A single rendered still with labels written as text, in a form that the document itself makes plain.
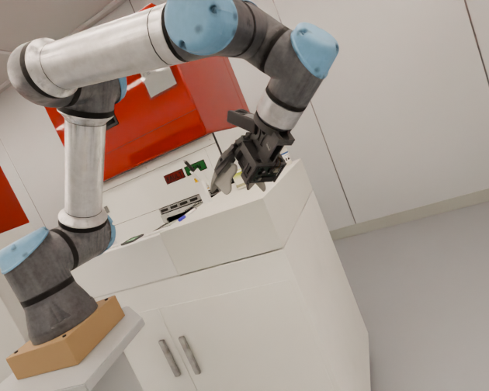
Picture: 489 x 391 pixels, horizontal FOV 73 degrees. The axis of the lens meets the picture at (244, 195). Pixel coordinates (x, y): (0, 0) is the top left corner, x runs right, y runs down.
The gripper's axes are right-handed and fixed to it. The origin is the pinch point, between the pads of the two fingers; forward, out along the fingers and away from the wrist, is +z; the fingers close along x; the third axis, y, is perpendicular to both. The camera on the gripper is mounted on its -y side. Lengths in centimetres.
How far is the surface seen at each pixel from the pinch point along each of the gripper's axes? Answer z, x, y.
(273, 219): 11.4, 16.4, 3.4
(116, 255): 51, -15, -16
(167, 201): 82, 22, -60
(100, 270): 60, -19, -17
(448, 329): 55, 116, 47
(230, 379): 62, 12, 29
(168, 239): 34.7, -3.5, -9.5
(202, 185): 36, 16, -31
